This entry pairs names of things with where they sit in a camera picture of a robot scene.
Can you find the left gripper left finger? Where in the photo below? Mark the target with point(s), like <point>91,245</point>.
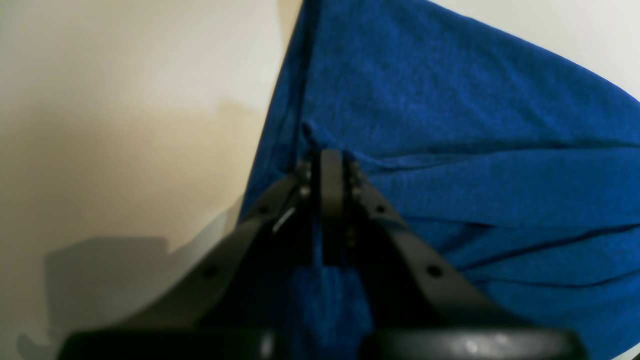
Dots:
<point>232,304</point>

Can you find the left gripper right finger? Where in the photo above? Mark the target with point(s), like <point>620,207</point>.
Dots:
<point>421,307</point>

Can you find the dark blue t-shirt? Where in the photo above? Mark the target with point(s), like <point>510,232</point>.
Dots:
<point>520,167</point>

